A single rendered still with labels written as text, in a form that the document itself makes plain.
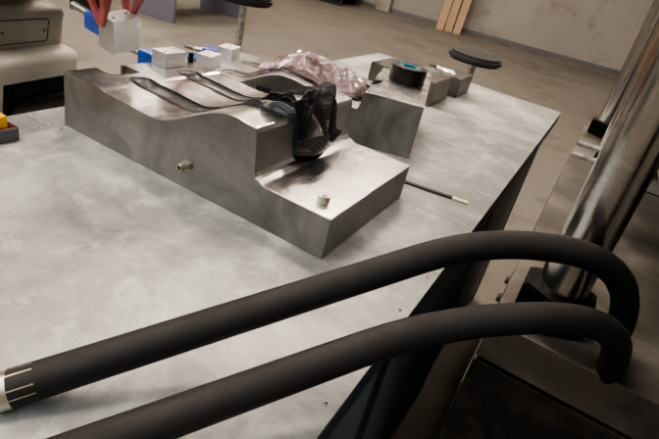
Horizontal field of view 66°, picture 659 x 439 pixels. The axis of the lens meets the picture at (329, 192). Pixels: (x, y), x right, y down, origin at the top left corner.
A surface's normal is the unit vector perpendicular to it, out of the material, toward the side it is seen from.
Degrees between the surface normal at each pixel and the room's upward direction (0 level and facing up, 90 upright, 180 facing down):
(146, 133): 90
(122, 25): 98
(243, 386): 28
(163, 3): 90
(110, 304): 0
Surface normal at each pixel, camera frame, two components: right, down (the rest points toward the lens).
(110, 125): -0.50, 0.29
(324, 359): 0.25, -0.55
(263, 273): 0.21, -0.87
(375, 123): -0.22, 0.40
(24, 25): 0.86, 0.47
